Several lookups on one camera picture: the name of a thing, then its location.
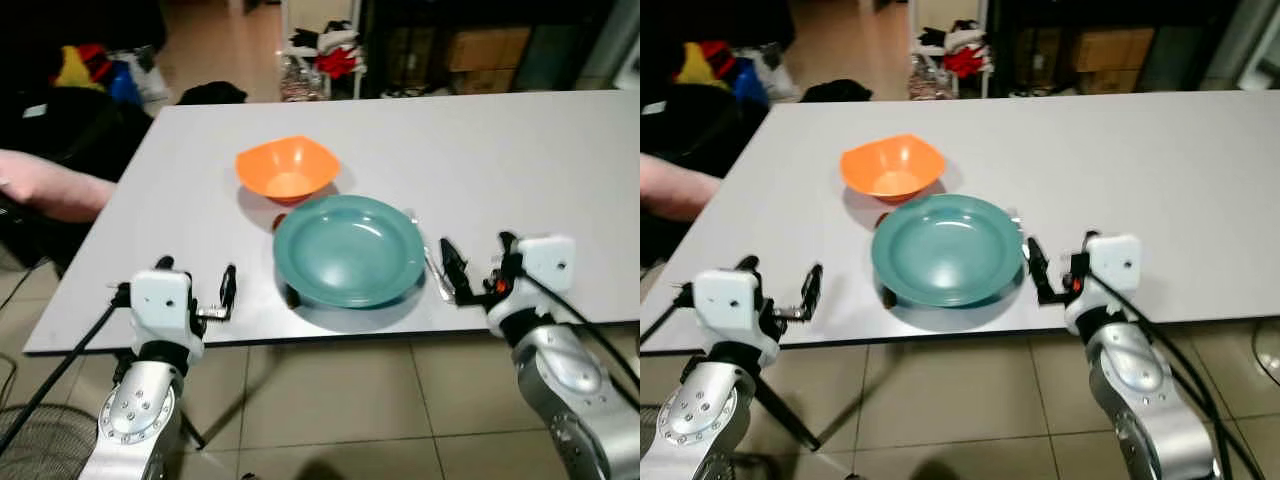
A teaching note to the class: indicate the white plastic bag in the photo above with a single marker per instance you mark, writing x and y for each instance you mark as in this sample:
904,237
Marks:
152,76
779,73

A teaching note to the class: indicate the orange plastic bowl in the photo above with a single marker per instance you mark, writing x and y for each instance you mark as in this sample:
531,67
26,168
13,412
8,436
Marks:
287,168
893,166

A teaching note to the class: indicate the bare person forearm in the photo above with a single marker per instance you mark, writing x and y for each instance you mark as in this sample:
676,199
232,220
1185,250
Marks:
50,186
675,186

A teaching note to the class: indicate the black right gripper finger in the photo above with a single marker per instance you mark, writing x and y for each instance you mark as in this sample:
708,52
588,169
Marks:
507,243
1037,266
454,266
1090,241

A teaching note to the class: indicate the teal round plate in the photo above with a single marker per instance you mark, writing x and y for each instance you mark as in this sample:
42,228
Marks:
350,252
947,252

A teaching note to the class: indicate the white metal rack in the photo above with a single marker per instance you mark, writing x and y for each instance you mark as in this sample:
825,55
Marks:
285,30
912,30

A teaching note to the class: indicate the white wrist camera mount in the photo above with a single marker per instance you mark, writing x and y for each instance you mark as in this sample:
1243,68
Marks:
548,262
725,302
160,302
1116,262

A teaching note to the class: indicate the black table leg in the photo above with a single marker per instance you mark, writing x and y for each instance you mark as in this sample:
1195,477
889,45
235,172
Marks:
191,432
788,412

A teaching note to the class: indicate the blue bag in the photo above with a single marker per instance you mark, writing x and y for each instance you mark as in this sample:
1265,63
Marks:
750,83
125,86

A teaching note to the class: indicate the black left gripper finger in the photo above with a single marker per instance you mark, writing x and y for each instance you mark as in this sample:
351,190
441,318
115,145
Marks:
164,263
746,263
228,284
815,284

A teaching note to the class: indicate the large brown cardboard box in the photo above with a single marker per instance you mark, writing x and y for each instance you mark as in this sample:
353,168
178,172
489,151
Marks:
1113,48
488,48

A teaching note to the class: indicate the yellow and red plush toy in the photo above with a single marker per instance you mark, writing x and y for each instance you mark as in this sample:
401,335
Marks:
705,63
78,66

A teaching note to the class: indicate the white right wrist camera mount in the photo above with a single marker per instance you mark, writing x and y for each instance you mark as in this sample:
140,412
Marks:
548,262
1116,262

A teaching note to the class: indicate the dark storage shelf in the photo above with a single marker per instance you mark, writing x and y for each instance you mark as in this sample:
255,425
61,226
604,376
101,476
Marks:
420,50
1045,50

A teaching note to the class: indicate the black floor bag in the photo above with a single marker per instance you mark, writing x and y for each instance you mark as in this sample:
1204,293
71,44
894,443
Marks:
836,91
211,93

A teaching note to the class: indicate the red white cloth pile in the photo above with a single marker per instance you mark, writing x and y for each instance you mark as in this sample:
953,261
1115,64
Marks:
966,60
338,60

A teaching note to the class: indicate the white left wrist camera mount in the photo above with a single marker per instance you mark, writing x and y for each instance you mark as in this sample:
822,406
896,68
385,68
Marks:
725,302
160,302

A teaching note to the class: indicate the silver metal fork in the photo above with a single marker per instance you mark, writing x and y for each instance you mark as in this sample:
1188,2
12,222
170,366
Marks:
433,268

